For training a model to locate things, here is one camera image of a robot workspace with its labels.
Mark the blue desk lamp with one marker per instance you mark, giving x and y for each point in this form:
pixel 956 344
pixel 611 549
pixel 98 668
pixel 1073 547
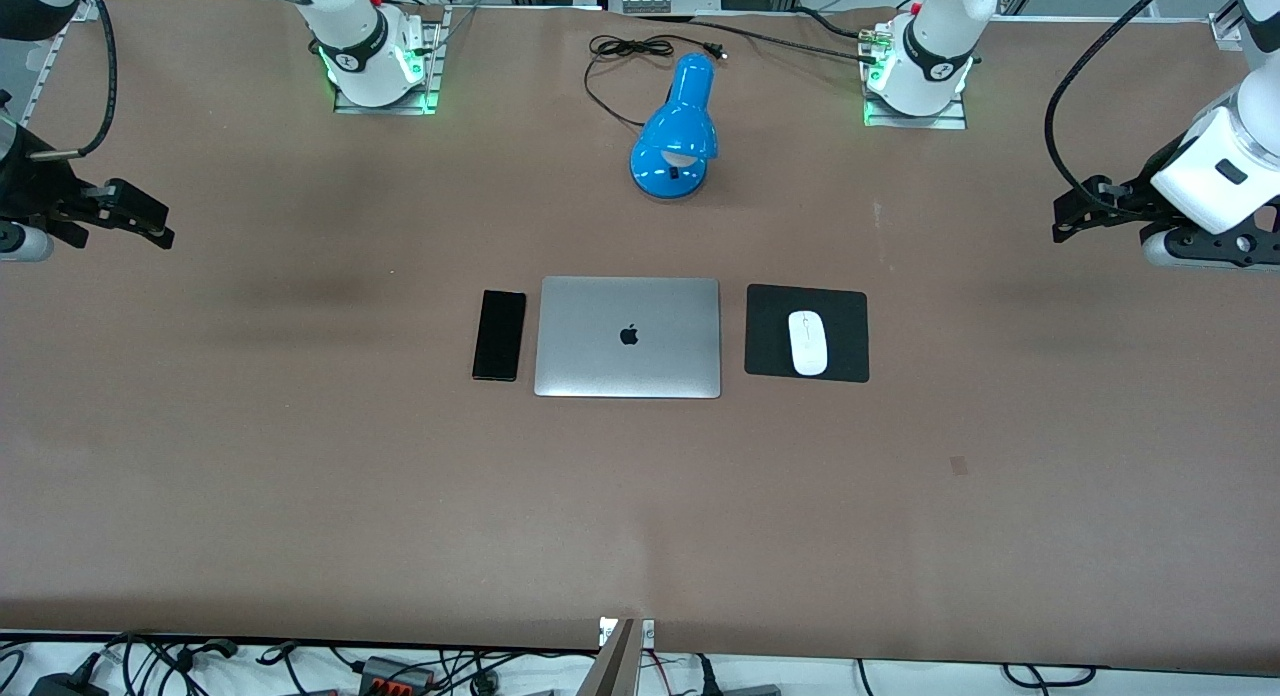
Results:
pixel 678 131

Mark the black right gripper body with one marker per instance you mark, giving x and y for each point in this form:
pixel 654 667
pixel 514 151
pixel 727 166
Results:
pixel 28 188

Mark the black smartphone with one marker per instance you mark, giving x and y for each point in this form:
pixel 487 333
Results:
pixel 499 334

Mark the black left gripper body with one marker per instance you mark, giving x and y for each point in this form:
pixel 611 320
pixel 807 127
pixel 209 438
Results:
pixel 1143 189

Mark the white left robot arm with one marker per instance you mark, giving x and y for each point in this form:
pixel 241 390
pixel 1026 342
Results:
pixel 1225 171

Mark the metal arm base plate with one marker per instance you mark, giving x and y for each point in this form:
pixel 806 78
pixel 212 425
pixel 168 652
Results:
pixel 350 106
pixel 935 121

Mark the black power adapter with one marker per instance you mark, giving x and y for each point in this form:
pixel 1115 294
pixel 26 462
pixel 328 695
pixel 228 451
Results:
pixel 68 682

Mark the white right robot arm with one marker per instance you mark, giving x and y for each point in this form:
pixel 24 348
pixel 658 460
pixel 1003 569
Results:
pixel 352 36

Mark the dark connector box orange levers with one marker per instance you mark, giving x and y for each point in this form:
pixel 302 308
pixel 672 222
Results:
pixel 397 674

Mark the black mouse pad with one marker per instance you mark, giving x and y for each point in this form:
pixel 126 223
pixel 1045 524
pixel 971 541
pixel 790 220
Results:
pixel 770 348

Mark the silver laptop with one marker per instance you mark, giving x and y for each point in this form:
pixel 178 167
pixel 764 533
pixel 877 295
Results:
pixel 628 336

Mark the white computer mouse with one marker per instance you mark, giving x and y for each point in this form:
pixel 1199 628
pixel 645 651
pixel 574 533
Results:
pixel 808 342

